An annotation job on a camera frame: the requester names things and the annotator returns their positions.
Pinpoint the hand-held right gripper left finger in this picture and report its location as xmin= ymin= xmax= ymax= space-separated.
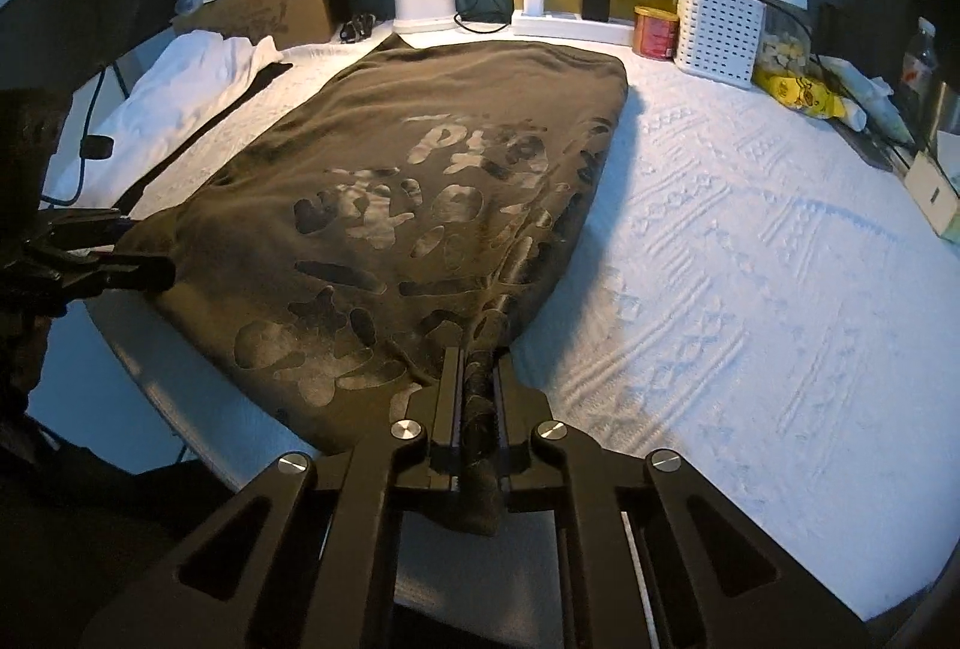
xmin=81 ymin=347 xmax=466 ymax=649

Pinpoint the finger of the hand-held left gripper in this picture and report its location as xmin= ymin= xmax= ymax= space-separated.
xmin=45 ymin=251 xmax=177 ymax=299
xmin=22 ymin=208 xmax=125 ymax=249

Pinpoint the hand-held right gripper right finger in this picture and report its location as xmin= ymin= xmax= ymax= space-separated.
xmin=491 ymin=349 xmax=871 ymax=649

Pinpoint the brown printed t-shirt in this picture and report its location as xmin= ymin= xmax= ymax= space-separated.
xmin=116 ymin=38 xmax=629 ymax=537

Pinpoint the white garment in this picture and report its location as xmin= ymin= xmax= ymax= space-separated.
xmin=45 ymin=32 xmax=290 ymax=208

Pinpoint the cardboard box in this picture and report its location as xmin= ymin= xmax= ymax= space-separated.
xmin=171 ymin=0 xmax=336 ymax=50

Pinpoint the white power strip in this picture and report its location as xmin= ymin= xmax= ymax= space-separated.
xmin=511 ymin=8 xmax=635 ymax=46

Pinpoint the red tin can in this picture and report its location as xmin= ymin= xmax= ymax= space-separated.
xmin=631 ymin=5 xmax=680 ymax=59

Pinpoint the white perforated basket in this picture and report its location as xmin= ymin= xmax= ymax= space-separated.
xmin=673 ymin=0 xmax=766 ymax=89

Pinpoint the yellow snack bag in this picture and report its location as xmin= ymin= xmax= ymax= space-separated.
xmin=754 ymin=65 xmax=863 ymax=121

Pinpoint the dark smartphone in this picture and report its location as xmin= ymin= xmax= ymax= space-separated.
xmin=847 ymin=128 xmax=912 ymax=170

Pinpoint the glass jar with white lid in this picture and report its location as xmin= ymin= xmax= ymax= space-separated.
xmin=750 ymin=0 xmax=815 ymax=76

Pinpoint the wet wipes packet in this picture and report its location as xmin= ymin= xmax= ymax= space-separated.
xmin=817 ymin=55 xmax=916 ymax=144

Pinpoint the white rectangular box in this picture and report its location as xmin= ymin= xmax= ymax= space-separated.
xmin=904 ymin=150 xmax=960 ymax=238

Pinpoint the steel tumbler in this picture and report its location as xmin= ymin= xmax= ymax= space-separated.
xmin=926 ymin=79 xmax=960 ymax=151

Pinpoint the clear plastic water bottle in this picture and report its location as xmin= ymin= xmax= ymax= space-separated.
xmin=896 ymin=17 xmax=938 ymax=125

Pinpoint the black cable with inline switch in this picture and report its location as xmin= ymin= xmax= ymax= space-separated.
xmin=41 ymin=60 xmax=113 ymax=208

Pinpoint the black strap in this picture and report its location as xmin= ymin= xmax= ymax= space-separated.
xmin=120 ymin=62 xmax=295 ymax=217

